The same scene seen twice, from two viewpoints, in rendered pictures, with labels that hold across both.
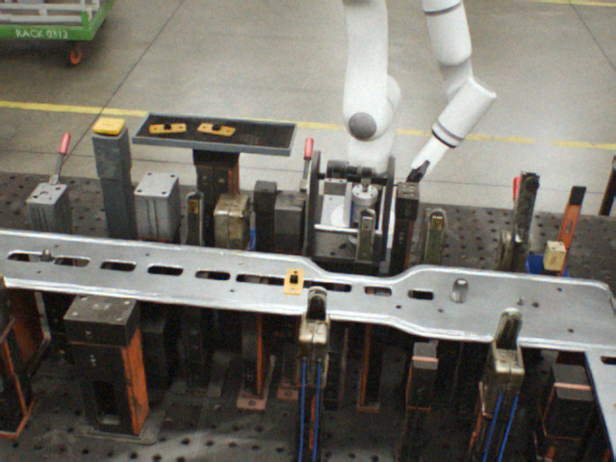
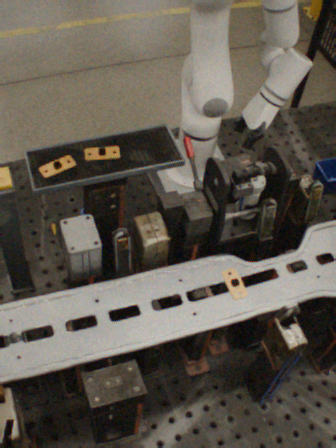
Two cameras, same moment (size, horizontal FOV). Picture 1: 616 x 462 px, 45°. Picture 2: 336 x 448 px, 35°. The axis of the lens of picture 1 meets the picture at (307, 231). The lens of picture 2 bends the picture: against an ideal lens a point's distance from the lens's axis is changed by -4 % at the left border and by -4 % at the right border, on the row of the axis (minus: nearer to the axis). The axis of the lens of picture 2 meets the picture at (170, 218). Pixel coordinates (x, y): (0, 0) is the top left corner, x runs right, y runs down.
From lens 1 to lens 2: 0.90 m
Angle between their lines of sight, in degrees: 28
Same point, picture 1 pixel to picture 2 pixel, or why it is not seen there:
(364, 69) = (213, 62)
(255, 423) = (210, 382)
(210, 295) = (180, 325)
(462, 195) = (163, 69)
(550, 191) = not seen: hidden behind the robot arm
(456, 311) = not seen: outside the picture
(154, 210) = (88, 259)
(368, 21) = (219, 23)
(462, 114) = (291, 82)
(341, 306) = (282, 294)
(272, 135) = (155, 144)
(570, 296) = not seen: outside the picture
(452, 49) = (290, 37)
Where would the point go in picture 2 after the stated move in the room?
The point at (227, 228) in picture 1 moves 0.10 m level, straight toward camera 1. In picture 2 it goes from (155, 251) to (178, 283)
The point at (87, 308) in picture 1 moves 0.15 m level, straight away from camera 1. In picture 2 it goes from (102, 389) to (56, 340)
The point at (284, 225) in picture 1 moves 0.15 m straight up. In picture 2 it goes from (197, 229) to (205, 189)
